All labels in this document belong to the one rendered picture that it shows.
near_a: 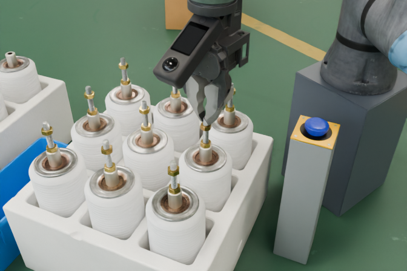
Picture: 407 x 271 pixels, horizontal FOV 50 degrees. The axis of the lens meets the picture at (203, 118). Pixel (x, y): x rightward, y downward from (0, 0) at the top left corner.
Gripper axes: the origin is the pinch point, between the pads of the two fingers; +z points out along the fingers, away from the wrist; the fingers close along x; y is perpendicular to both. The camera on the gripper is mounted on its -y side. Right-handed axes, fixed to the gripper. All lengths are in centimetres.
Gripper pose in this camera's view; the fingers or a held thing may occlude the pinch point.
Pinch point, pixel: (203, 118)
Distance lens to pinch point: 72.8
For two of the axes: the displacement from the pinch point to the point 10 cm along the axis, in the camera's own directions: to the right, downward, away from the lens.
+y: 6.1, -4.7, 6.3
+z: 0.0, 8.0, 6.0
